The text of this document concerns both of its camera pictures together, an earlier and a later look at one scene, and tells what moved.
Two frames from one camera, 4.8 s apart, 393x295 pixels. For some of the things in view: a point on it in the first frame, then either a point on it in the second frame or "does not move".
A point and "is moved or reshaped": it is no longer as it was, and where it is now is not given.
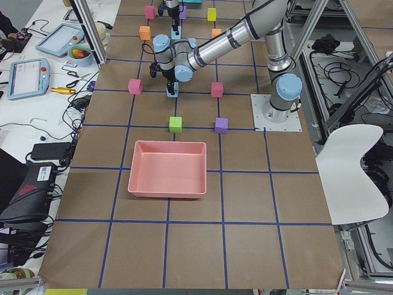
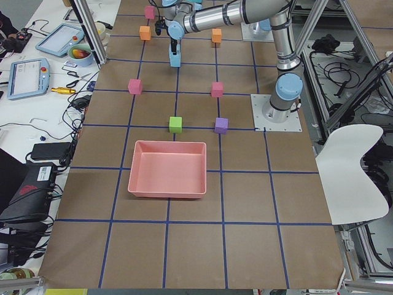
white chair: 350,195 does not move
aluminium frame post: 91,31 does not move
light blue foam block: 175,90 is moved or reshaped
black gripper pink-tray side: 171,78 to 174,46
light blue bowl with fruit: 81,55 does not move
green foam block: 175,124 does not move
